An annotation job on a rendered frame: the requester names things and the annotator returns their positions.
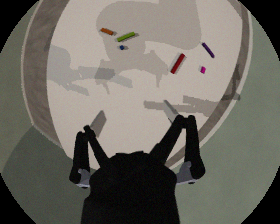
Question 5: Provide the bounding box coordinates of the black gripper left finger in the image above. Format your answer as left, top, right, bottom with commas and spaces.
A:
69, 110, 120, 189

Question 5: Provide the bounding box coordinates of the purple rod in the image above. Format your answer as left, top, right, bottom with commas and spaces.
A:
202, 43, 215, 58

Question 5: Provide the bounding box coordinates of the lime green rod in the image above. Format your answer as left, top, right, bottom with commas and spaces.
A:
117, 32, 135, 42

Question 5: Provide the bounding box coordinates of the dark red rod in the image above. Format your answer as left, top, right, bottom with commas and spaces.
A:
170, 53, 185, 74

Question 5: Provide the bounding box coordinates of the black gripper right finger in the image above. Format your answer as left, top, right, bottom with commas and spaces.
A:
133, 100, 205, 185

